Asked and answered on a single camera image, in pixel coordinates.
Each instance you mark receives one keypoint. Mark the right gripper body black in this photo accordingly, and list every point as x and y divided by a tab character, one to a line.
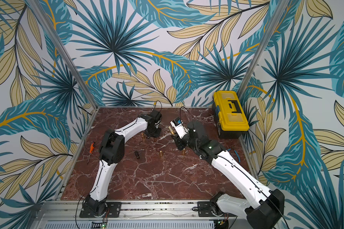
179	141

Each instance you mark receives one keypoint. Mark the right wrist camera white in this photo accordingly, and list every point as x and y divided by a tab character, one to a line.
180	129

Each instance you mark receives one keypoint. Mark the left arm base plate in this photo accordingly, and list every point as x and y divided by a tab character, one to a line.
100	210

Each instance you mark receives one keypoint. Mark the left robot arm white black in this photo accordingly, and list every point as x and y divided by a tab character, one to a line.
111	152

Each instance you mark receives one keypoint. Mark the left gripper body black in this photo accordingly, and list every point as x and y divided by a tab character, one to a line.
154	132

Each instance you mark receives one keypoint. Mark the yellow black toolbox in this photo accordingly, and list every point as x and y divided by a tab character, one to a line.
229	116

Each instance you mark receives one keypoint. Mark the black lipstick lying left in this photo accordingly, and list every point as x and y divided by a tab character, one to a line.
137	154

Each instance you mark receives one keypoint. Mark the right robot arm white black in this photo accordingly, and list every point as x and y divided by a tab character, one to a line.
261	206

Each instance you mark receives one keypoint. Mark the orange handled screwdriver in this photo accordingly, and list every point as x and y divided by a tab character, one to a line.
91	150

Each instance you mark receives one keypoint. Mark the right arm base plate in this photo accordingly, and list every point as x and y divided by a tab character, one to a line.
209	209

